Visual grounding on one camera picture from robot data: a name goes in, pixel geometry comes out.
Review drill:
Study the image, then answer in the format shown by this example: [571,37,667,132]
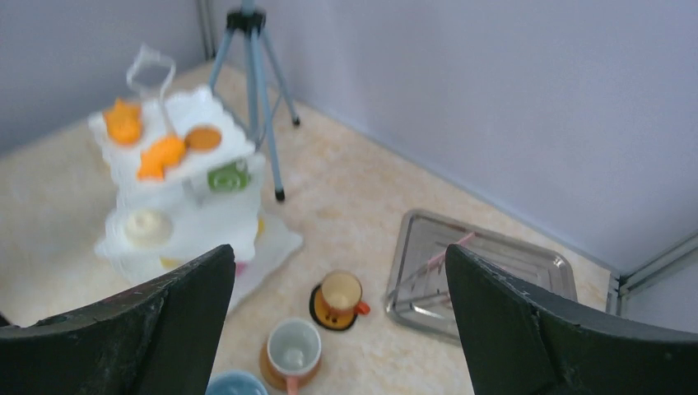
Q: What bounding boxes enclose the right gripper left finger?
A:
[1,244,235,394]

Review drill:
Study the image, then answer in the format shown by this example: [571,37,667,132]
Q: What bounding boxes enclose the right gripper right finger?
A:
[445,244,697,394]

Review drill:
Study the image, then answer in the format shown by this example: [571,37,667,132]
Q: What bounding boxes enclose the light blue mug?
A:
[205,369,268,395]

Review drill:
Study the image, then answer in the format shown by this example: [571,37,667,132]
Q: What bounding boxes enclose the white round bun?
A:
[123,208,174,247]

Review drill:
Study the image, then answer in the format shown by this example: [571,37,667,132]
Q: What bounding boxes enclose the pink handled tongs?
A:
[393,250,446,296]

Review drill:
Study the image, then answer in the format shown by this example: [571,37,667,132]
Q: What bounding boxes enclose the white tiered pillow stand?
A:
[89,45,303,307]

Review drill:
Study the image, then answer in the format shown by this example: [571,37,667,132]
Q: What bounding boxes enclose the black orange face coaster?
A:
[309,284,358,332]

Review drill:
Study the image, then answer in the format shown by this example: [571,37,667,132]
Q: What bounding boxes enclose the green swirl roll cake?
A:
[207,160,250,193]

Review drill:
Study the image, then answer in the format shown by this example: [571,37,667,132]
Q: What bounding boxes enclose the orange brown cup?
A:
[320,270,371,318]

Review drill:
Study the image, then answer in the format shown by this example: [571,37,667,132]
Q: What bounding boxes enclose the orange cookie pieces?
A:
[136,135,187,181]

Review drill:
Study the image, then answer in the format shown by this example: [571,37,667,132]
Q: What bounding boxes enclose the round orange cookie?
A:
[184,125,222,152]

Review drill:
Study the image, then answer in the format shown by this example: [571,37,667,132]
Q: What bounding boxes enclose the yellow triangular cake slice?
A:
[160,257,183,270]

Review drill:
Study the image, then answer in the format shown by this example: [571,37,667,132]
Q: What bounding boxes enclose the round wooden coaster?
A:
[258,344,323,393]

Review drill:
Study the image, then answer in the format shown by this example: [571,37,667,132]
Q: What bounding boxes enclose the steel serving tray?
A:
[384,209,577,345]

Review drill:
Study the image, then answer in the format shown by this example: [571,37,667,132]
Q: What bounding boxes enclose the light blue tripod stand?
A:
[208,1,300,202]

